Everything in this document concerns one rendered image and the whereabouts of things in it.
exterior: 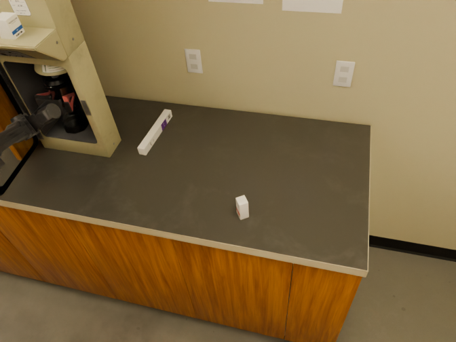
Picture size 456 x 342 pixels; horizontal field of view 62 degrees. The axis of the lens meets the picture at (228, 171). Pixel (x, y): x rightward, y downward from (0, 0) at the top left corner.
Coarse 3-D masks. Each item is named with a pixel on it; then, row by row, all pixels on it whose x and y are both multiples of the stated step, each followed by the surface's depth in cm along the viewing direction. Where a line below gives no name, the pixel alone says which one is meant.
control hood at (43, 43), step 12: (24, 36) 116; (36, 36) 116; (48, 36) 116; (0, 48) 116; (12, 48) 114; (24, 48) 112; (36, 48) 112; (48, 48) 116; (60, 48) 122; (60, 60) 124
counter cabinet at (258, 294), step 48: (0, 240) 187; (48, 240) 172; (96, 240) 159; (144, 240) 148; (96, 288) 202; (144, 288) 185; (192, 288) 170; (240, 288) 157; (288, 288) 146; (336, 288) 137; (288, 336) 182; (336, 336) 168
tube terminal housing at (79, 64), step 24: (0, 0) 116; (48, 0) 113; (24, 24) 120; (48, 24) 118; (72, 24) 125; (72, 48) 127; (72, 72) 130; (96, 96) 144; (96, 120) 147; (48, 144) 164; (72, 144) 160; (96, 144) 156
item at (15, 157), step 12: (0, 84) 138; (0, 96) 138; (0, 108) 139; (12, 108) 145; (0, 120) 139; (24, 144) 153; (12, 156) 147; (0, 168) 141; (12, 168) 147; (0, 180) 141
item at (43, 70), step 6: (36, 66) 137; (42, 66) 135; (48, 66) 135; (54, 66) 135; (60, 66) 135; (36, 72) 138; (42, 72) 136; (48, 72) 135; (54, 72) 136; (60, 72) 136; (66, 72) 137
